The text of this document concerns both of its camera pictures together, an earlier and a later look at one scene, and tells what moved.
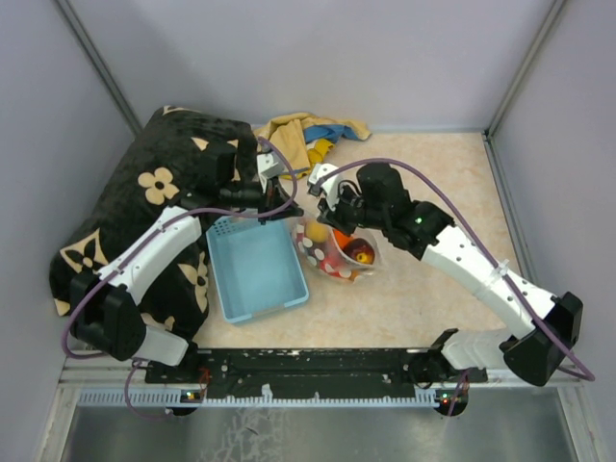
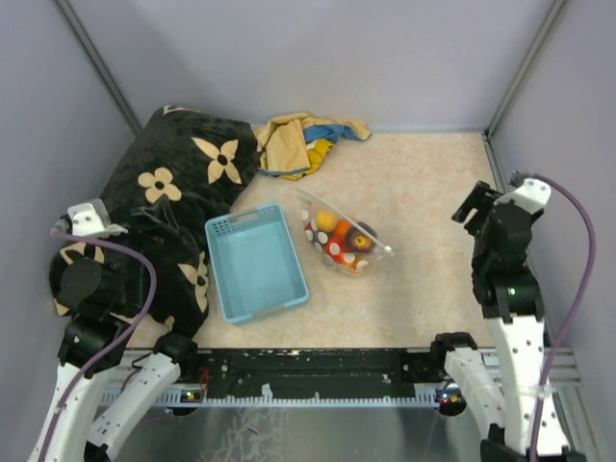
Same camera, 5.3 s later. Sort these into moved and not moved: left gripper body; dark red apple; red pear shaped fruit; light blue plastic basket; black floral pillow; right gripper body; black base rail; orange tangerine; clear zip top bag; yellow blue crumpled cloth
Moved: dark red apple; red pear shaped fruit; orange tangerine; clear zip top bag; right gripper body; left gripper body
Not moved: black base rail; black floral pillow; yellow blue crumpled cloth; light blue plastic basket
